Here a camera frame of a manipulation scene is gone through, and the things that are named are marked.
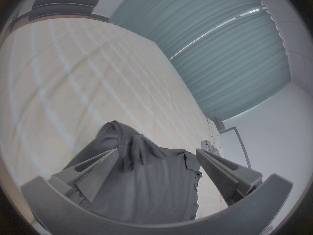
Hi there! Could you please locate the pile of clothes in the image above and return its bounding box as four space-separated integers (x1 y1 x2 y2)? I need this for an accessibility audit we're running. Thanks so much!
201 140 220 157

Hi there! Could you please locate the black T-shirt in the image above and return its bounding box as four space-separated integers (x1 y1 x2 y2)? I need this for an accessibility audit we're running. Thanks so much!
64 121 203 224

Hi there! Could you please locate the blue-green curtain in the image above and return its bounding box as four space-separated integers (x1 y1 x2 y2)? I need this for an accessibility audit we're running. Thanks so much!
169 8 292 121
109 0 260 59

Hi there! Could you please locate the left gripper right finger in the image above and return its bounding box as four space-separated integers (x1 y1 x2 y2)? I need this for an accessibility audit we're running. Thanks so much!
195 148 264 204

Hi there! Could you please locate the bed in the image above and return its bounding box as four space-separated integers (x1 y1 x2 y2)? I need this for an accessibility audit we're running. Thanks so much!
0 17 252 220

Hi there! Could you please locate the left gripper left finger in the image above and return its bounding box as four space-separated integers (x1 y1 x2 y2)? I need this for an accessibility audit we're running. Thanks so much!
50 148 120 208

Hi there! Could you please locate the grey bedside table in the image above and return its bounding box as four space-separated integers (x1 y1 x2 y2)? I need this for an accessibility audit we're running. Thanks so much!
204 113 224 130

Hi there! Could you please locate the white printed pillow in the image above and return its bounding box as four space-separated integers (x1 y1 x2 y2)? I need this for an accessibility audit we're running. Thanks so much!
205 118 224 157

